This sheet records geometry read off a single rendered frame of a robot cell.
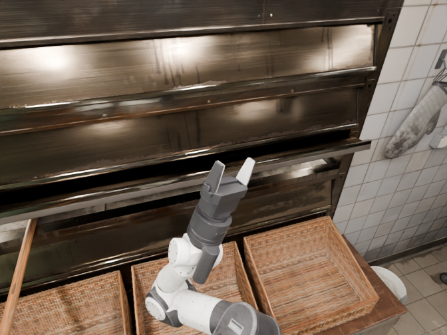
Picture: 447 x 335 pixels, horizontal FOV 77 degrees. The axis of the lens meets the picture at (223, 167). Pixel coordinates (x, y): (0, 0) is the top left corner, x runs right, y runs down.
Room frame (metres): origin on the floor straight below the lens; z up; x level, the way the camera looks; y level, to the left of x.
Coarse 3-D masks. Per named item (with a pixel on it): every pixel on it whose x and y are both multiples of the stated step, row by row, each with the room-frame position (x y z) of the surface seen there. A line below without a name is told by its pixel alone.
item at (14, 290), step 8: (32, 224) 0.80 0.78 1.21; (32, 232) 0.76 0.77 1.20; (24, 240) 0.72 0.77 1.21; (32, 240) 0.73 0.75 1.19; (24, 248) 0.68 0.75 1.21; (24, 256) 0.64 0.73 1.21; (24, 264) 0.61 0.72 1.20; (16, 272) 0.58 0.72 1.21; (24, 272) 0.59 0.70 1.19; (16, 280) 0.54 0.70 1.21; (16, 288) 0.52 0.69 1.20; (8, 296) 0.49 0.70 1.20; (16, 296) 0.49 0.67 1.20; (8, 304) 0.46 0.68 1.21; (16, 304) 0.47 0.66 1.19; (8, 312) 0.44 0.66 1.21; (8, 320) 0.42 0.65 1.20; (0, 328) 0.39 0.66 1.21; (8, 328) 0.39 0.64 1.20
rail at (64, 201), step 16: (352, 144) 1.05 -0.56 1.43; (272, 160) 0.93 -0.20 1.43; (176, 176) 0.83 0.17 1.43; (192, 176) 0.83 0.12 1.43; (96, 192) 0.74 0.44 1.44; (112, 192) 0.74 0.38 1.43; (128, 192) 0.76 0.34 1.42; (16, 208) 0.66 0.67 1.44; (32, 208) 0.66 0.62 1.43; (48, 208) 0.67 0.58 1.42
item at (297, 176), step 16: (272, 176) 1.15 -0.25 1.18; (288, 176) 1.15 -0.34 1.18; (304, 176) 1.15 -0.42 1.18; (320, 176) 1.19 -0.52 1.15; (192, 192) 1.03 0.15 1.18; (128, 208) 0.92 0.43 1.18; (144, 208) 0.92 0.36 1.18; (160, 208) 0.92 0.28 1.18; (176, 208) 0.95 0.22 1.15; (48, 224) 0.82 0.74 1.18; (64, 224) 0.82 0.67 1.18; (80, 224) 0.82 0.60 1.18; (96, 224) 0.84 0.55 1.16; (112, 224) 0.86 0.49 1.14; (0, 240) 0.74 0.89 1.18; (16, 240) 0.74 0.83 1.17
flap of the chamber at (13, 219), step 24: (288, 144) 1.12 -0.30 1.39; (312, 144) 1.11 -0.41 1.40; (336, 144) 1.10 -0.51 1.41; (144, 168) 0.94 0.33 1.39; (168, 168) 0.93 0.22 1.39; (192, 168) 0.92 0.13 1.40; (264, 168) 0.92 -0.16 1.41; (24, 192) 0.79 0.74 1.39; (48, 192) 0.78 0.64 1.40; (72, 192) 0.77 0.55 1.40; (144, 192) 0.77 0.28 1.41; (24, 216) 0.65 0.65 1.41
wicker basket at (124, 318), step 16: (112, 272) 0.81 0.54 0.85; (64, 288) 0.73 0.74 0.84; (80, 288) 0.75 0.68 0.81; (96, 288) 0.76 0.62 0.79; (0, 304) 0.65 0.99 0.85; (32, 304) 0.68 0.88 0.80; (48, 304) 0.69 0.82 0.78; (80, 304) 0.72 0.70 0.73; (112, 304) 0.75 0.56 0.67; (128, 304) 0.76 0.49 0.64; (0, 320) 0.62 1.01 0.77; (16, 320) 0.63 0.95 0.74; (32, 320) 0.64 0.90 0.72; (48, 320) 0.66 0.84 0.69; (64, 320) 0.67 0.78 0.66; (80, 320) 0.68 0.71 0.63; (96, 320) 0.70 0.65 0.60; (112, 320) 0.70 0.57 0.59; (128, 320) 0.66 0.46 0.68
